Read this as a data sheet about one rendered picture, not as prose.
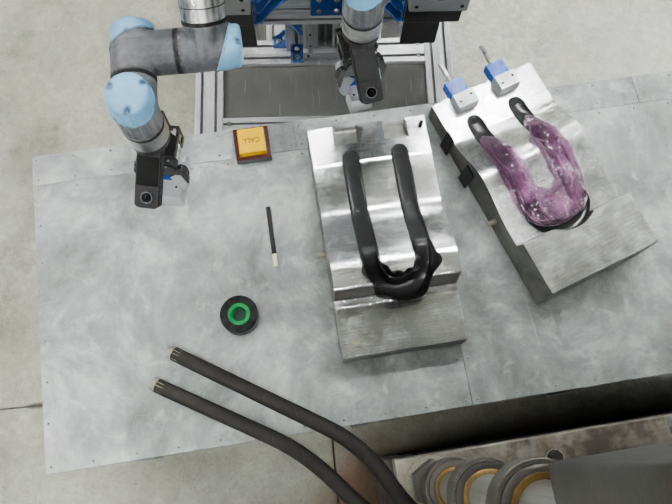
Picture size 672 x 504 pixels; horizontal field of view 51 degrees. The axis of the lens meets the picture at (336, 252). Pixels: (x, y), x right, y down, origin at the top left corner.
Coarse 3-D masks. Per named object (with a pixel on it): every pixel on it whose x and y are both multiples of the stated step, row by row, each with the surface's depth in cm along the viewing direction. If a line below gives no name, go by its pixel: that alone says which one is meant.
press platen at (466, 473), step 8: (464, 464) 98; (472, 464) 98; (480, 464) 97; (488, 464) 97; (496, 464) 97; (504, 464) 98; (456, 472) 98; (464, 472) 97; (472, 472) 97; (480, 472) 97; (488, 472) 97; (496, 472) 97; (448, 480) 101; (456, 480) 97; (464, 480) 97; (472, 480) 96; (448, 488) 99; (456, 488) 96; (464, 488) 96; (448, 496) 99; (456, 496) 96; (464, 496) 96
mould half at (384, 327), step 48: (384, 144) 154; (336, 192) 151; (384, 192) 152; (432, 192) 152; (336, 240) 146; (384, 240) 145; (432, 240) 144; (336, 288) 141; (432, 288) 148; (384, 336) 145; (432, 336) 146
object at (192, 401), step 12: (156, 384) 145; (168, 384) 145; (168, 396) 144; (180, 396) 143; (192, 396) 143; (192, 408) 143; (204, 408) 142; (216, 408) 142; (216, 420) 142; (228, 420) 140; (240, 420) 140; (252, 420) 141; (252, 432) 139; (264, 432) 138
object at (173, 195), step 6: (180, 150) 148; (168, 180) 143; (168, 186) 143; (174, 186) 143; (180, 186) 143; (168, 192) 143; (174, 192) 143; (180, 192) 143; (186, 192) 148; (162, 198) 144; (168, 198) 144; (174, 198) 143; (180, 198) 143; (162, 204) 148; (168, 204) 147; (174, 204) 147; (180, 204) 146
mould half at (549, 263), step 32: (480, 96) 162; (512, 96) 162; (544, 96) 162; (448, 128) 159; (512, 128) 159; (576, 128) 156; (480, 160) 154; (544, 160) 153; (480, 192) 156; (608, 192) 154; (512, 224) 151; (608, 224) 148; (640, 224) 148; (512, 256) 155; (544, 256) 146; (576, 256) 146; (608, 256) 146; (544, 288) 146
